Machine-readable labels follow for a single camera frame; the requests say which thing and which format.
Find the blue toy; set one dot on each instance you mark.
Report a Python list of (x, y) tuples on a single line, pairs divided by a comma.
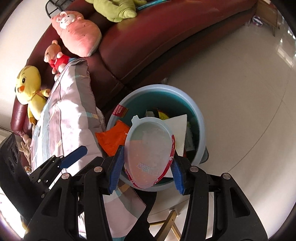
[(150, 4)]

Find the white paper towel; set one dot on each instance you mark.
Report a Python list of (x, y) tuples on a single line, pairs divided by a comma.
[(178, 129)]

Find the clear plastic lid red rim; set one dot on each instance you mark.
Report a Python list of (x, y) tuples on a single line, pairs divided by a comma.
[(150, 148)]

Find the maroon leather sofa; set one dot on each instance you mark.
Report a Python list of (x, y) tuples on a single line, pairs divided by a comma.
[(161, 34)]

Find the gold metal table leg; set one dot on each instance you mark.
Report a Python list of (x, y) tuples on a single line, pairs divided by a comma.
[(166, 224)]

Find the beige plush toy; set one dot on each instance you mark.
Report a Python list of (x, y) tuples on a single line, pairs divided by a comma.
[(26, 148)]

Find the teal plastic bin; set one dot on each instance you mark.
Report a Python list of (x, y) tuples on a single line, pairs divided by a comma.
[(171, 97)]

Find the plaid tablecloth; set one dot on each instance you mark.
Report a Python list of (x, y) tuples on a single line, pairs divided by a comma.
[(69, 115)]

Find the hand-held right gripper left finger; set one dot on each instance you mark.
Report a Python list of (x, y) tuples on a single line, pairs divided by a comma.
[(115, 169)]

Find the wooden cabinet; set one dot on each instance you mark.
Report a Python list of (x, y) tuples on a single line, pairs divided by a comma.
[(268, 16)]

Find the teddy bear red sweater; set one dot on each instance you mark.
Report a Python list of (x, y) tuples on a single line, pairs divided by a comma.
[(61, 61)]

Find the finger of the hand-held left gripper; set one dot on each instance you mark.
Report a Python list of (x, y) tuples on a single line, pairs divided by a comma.
[(49, 177), (74, 155)]

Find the black chair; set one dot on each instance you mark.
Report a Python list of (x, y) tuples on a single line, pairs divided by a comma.
[(57, 5)]

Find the red label packet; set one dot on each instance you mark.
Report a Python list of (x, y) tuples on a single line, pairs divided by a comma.
[(120, 111)]

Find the pink bunny plush pillow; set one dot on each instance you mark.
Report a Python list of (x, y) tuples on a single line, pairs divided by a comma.
[(78, 34)]

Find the green dinosaur plush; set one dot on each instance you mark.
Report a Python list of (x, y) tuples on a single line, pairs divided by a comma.
[(115, 9)]

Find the yellow chick plush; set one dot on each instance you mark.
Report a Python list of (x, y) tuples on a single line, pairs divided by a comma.
[(27, 81)]

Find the orange packet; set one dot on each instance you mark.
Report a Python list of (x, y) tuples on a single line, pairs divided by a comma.
[(111, 139)]

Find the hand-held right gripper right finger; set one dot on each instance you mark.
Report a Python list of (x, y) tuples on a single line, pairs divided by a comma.
[(179, 176)]

